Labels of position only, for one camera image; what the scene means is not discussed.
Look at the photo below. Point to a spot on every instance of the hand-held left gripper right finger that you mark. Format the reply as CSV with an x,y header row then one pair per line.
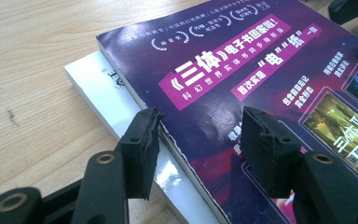
x,y
267,152

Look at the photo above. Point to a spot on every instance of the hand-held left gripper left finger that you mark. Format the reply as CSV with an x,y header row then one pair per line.
x,y
140,155

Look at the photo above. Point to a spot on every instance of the white book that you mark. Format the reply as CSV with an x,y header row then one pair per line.
x,y
105,90

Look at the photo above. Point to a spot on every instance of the purple cover magazine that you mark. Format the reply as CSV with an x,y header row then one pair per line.
x,y
230,62

